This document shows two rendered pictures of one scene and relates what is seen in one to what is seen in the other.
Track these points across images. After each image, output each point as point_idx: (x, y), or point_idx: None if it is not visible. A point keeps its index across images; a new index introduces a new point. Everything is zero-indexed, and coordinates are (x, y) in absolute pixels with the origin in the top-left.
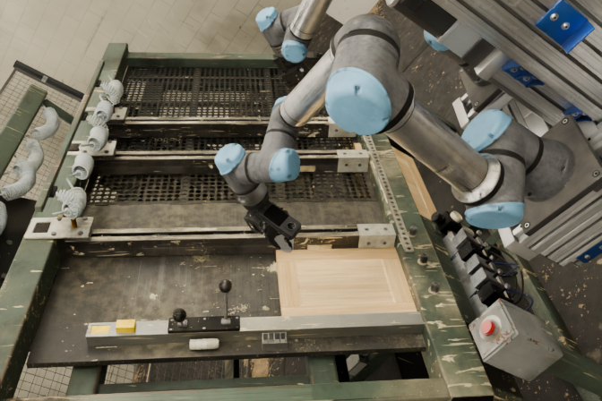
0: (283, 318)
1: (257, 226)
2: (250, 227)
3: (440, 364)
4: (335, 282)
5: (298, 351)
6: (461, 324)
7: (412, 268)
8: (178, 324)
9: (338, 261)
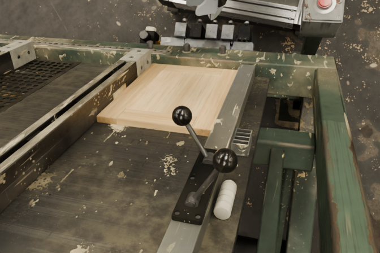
0: (217, 122)
1: None
2: None
3: (303, 66)
4: (175, 94)
5: (256, 134)
6: (263, 52)
7: (191, 55)
8: (195, 203)
9: (147, 88)
